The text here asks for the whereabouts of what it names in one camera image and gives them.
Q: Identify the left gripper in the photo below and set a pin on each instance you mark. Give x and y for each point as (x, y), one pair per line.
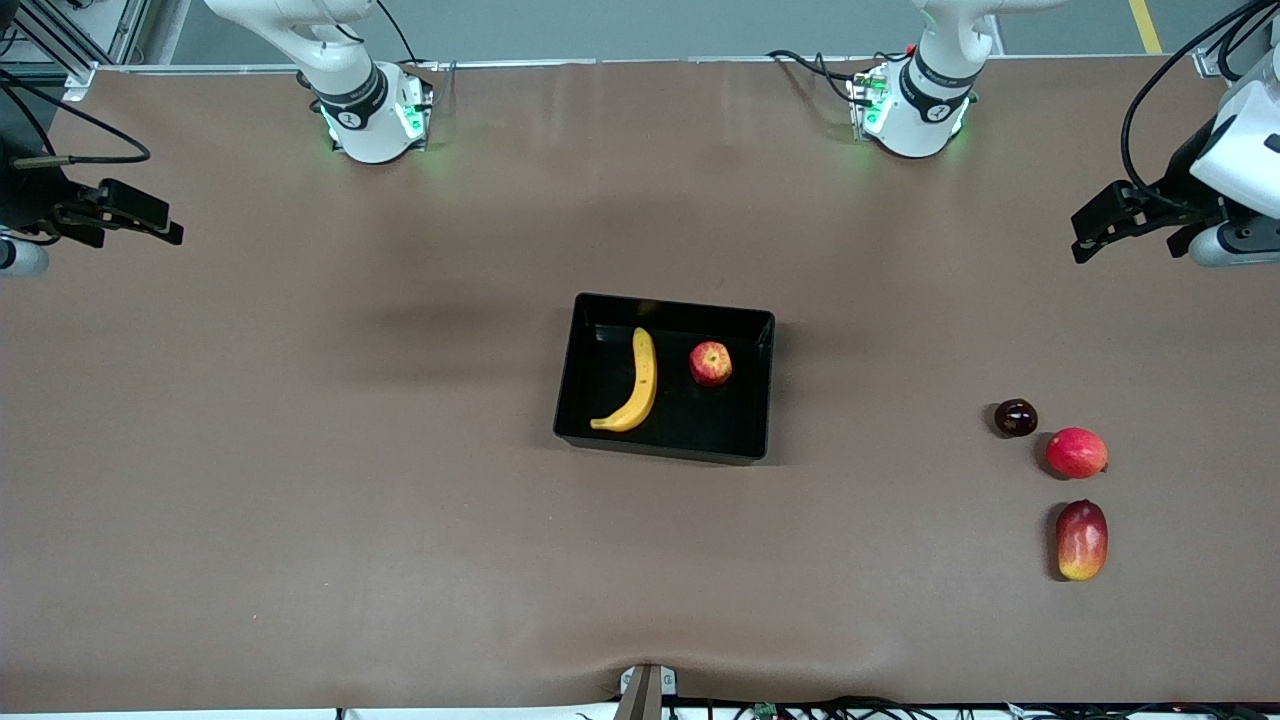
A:
(1183, 178)

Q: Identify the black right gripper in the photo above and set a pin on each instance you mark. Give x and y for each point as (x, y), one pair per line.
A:
(28, 198)

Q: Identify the small red apple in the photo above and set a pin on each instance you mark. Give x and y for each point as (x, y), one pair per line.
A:
(711, 364)

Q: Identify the black plastic box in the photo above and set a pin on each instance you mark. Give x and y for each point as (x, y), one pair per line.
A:
(700, 420)

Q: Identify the yellow banana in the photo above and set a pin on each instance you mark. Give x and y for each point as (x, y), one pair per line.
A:
(645, 380)

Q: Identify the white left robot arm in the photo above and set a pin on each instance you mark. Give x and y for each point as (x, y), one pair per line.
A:
(925, 105)

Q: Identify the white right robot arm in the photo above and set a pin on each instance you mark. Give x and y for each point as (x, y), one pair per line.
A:
(365, 120)

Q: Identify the dark purple plum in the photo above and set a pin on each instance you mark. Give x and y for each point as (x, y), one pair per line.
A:
(1016, 418)

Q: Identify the round red peach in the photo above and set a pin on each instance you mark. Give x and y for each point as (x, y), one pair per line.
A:
(1076, 453)

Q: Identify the red yellow mango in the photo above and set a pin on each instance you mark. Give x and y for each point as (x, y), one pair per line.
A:
(1082, 540)

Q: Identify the brown table mat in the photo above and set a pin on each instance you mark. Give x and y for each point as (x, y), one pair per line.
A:
(640, 560)

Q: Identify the small green circuit board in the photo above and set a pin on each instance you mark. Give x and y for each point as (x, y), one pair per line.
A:
(767, 711)

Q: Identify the aluminium frame corner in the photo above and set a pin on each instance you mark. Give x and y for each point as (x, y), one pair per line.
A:
(1210, 62)

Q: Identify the aluminium frame structure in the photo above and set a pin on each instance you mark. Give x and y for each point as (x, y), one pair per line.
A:
(130, 25)

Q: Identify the metal table edge bracket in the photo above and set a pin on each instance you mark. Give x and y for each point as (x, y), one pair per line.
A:
(642, 700)

